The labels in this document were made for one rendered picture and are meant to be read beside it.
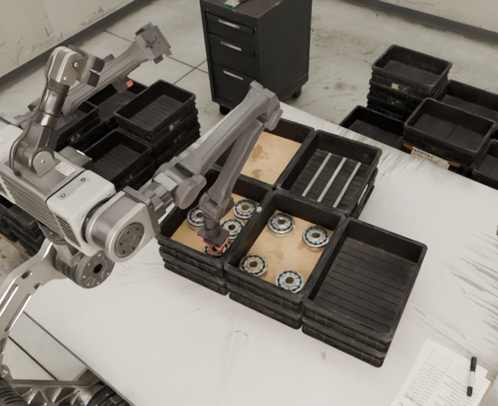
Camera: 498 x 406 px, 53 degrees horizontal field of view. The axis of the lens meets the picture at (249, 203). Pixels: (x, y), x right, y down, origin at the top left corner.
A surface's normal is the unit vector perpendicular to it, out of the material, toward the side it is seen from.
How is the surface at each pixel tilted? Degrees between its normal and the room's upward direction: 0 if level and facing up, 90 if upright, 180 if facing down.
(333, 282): 0
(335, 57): 0
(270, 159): 0
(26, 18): 90
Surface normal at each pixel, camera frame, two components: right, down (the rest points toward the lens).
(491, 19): -0.60, 0.61
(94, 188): -0.04, -0.66
